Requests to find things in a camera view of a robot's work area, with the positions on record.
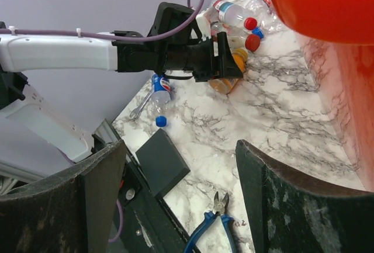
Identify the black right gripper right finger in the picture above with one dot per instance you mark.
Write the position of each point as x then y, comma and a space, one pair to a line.
290, 211

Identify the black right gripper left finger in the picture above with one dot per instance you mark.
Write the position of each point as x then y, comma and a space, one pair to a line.
70, 211

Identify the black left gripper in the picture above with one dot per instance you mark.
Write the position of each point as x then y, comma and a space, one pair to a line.
201, 61

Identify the small orange juice bottle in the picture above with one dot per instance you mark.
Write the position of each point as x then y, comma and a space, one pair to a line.
225, 85

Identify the red cap clear bottle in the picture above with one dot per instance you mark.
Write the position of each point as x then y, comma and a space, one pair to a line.
237, 38

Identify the clear bottle blue label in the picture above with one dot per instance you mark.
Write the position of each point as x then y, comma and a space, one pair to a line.
268, 24

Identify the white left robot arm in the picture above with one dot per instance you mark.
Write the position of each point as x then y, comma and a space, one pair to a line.
177, 41

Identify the orange plastic bin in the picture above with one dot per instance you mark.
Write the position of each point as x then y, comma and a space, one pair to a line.
336, 37

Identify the red label water bottle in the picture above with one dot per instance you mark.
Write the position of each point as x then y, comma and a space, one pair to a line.
235, 15

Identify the black foam pad front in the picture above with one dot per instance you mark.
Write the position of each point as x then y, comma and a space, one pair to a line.
161, 163

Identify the silver wrench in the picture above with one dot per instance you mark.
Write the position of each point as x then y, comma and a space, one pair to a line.
135, 113

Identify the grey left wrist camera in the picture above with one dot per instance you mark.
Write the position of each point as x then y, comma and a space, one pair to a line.
200, 28

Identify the blue handled pliers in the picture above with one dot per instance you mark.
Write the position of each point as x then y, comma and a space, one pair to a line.
219, 210

